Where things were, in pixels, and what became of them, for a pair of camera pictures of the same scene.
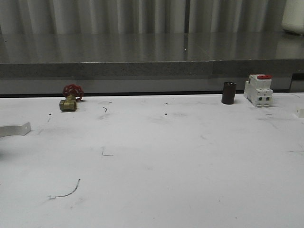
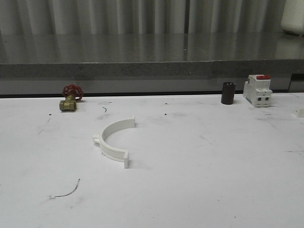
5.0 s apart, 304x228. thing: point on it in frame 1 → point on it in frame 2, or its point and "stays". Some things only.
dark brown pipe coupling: x=228 y=93 stays
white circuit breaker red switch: x=258 y=90 stays
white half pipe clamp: x=15 y=130 → x=117 y=155
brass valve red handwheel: x=71 y=90 stays
